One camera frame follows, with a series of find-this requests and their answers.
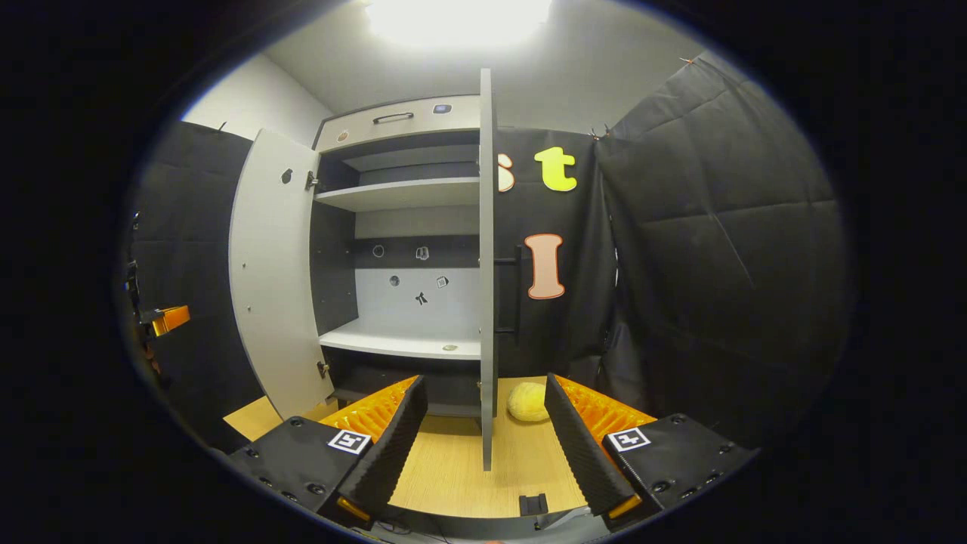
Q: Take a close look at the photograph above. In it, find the white cabinet shelf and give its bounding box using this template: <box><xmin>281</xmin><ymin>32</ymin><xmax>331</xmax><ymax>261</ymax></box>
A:
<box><xmin>320</xmin><ymin>317</ymin><xmax>482</xmax><ymax>360</ymax></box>
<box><xmin>315</xmin><ymin>178</ymin><xmax>482</xmax><ymax>212</ymax></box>

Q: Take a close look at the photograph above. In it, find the grey cabinet shelf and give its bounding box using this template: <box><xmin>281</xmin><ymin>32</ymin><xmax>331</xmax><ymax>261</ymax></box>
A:
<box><xmin>344</xmin><ymin>145</ymin><xmax>481</xmax><ymax>173</ymax></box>

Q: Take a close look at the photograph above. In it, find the long ceiling light panel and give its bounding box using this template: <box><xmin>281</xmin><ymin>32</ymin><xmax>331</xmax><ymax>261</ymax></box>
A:
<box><xmin>366</xmin><ymin>0</ymin><xmax>552</xmax><ymax>46</ymax></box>

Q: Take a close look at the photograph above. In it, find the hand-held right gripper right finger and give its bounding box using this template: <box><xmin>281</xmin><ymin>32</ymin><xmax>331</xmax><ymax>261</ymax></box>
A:
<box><xmin>544</xmin><ymin>372</ymin><xmax>762</xmax><ymax>522</ymax></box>

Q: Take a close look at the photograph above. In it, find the black backdrop cloth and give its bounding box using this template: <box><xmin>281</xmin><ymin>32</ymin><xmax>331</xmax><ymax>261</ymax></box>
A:
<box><xmin>128</xmin><ymin>53</ymin><xmax>851</xmax><ymax>454</ymax></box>

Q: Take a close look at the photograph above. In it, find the grey double-door shoe cabinet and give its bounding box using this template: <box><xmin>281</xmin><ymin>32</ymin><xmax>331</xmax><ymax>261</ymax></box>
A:
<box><xmin>310</xmin><ymin>94</ymin><xmax>484</xmax><ymax>418</ymax></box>

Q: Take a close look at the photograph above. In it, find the yellow plush toy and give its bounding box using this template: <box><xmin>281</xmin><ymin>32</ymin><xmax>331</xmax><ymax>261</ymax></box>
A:
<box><xmin>506</xmin><ymin>382</ymin><xmax>551</xmax><ymax>422</ymax></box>

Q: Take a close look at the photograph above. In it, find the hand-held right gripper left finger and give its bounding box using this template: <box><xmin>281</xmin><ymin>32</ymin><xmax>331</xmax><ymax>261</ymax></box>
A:
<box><xmin>225</xmin><ymin>374</ymin><xmax>430</xmax><ymax>527</ymax></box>

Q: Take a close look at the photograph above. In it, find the grey shoe cabinet door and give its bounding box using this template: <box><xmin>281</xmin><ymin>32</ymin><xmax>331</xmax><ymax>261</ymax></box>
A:
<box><xmin>478</xmin><ymin>68</ymin><xmax>499</xmax><ymax>471</ymax></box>
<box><xmin>229</xmin><ymin>128</ymin><xmax>335</xmax><ymax>420</ymax></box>

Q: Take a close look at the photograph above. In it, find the black door handle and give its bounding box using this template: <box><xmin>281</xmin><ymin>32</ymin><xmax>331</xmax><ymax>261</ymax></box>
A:
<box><xmin>495</xmin><ymin>243</ymin><xmax>524</xmax><ymax>337</ymax></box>

